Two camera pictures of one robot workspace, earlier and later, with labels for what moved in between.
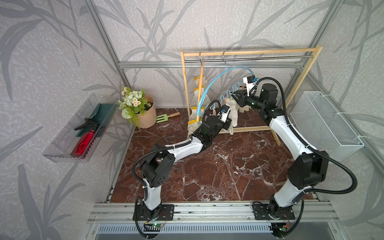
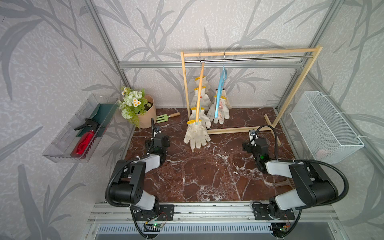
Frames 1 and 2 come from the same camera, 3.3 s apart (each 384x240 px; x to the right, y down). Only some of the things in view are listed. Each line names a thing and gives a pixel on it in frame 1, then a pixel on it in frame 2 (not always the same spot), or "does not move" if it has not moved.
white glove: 193,116 does not move
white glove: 245,108 to 224,104
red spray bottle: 85,140 does not move
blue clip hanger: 227,93 to 223,78
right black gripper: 242,95 to 247,146
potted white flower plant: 138,107 does not move
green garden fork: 165,117 does not move
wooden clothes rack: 318,49 does not move
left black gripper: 226,124 to 148,143
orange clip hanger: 200,89 does not move
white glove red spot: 200,98 does not move
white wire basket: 319,126 does not move
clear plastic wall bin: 78,139 does not move
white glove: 233,113 to 221,113
